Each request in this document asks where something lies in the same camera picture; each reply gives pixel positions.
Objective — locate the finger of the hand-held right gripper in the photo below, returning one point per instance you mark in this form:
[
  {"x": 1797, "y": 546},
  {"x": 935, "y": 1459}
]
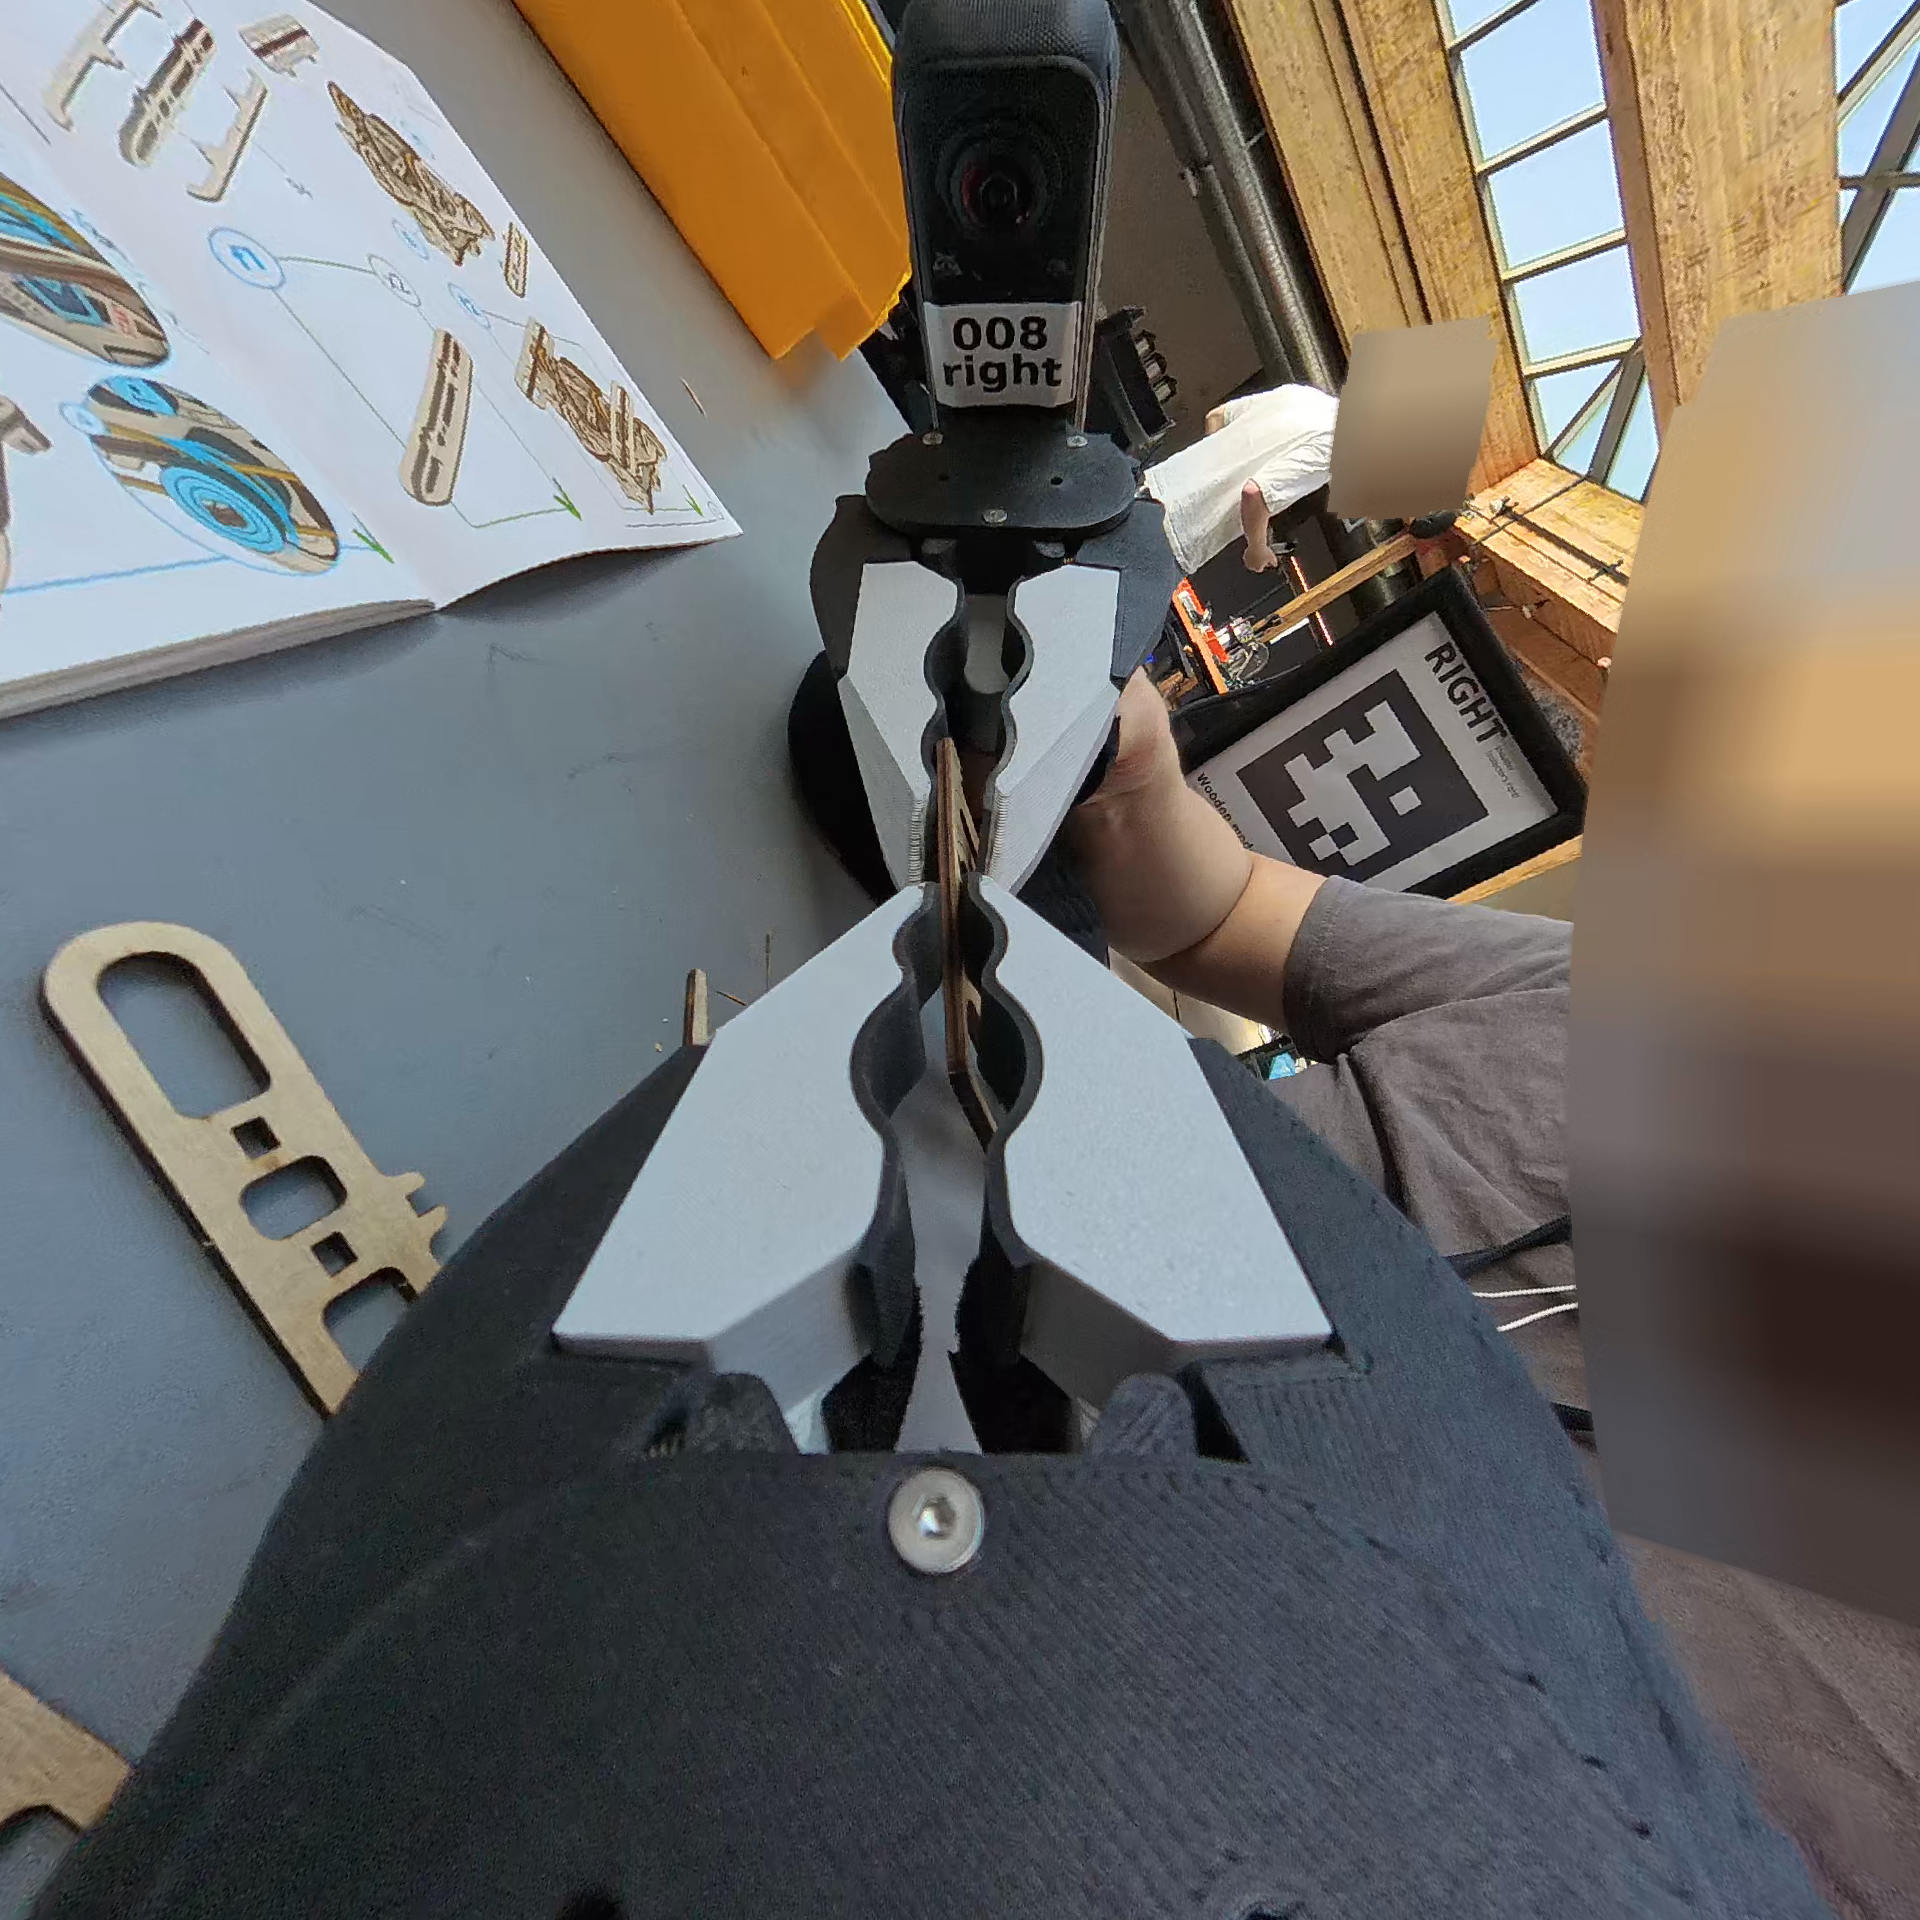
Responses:
[
  {"x": 886, "y": 661},
  {"x": 1072, "y": 661}
]

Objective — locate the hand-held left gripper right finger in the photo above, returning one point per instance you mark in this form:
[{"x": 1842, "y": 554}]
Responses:
[{"x": 1170, "y": 1201}]

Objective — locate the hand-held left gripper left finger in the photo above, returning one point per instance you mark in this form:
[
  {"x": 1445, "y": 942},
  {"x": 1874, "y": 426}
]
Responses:
[{"x": 721, "y": 1201}]

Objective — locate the plywood model part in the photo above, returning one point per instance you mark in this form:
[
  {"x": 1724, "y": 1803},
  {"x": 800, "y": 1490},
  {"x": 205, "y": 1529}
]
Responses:
[{"x": 949, "y": 931}]

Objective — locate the person's right forearm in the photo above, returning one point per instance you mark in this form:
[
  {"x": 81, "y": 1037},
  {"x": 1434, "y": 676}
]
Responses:
[{"x": 1200, "y": 900}]

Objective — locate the person's right hand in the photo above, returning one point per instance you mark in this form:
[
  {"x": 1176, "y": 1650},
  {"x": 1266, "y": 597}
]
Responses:
[{"x": 1148, "y": 763}]

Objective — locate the orange machine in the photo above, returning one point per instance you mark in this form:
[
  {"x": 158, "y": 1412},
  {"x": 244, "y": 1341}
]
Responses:
[{"x": 1207, "y": 638}]

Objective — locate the wooden wedge stick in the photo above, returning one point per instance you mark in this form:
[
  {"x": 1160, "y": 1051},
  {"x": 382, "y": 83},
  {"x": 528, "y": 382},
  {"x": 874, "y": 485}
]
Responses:
[{"x": 698, "y": 1012}]

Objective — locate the framed black-white marker sign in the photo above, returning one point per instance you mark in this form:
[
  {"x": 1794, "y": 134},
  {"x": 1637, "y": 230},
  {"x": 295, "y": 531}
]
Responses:
[{"x": 1396, "y": 750}]

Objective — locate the yellow plastic bin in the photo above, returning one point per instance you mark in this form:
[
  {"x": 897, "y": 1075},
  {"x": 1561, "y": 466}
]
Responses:
[{"x": 721, "y": 134}]

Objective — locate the slotted wooden strip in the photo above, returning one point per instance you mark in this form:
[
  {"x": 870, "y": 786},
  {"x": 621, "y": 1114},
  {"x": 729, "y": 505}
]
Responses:
[
  {"x": 202, "y": 1184},
  {"x": 54, "y": 1755}
]

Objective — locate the skylight window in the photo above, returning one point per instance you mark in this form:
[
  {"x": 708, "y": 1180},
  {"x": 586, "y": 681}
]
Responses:
[{"x": 1545, "y": 181}]

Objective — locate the instruction booklet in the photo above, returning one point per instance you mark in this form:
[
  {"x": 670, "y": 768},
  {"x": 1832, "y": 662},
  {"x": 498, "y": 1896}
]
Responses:
[{"x": 301, "y": 300}]

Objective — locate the silver ventilation duct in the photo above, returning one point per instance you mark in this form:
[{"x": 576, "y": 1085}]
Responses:
[{"x": 1244, "y": 181}]

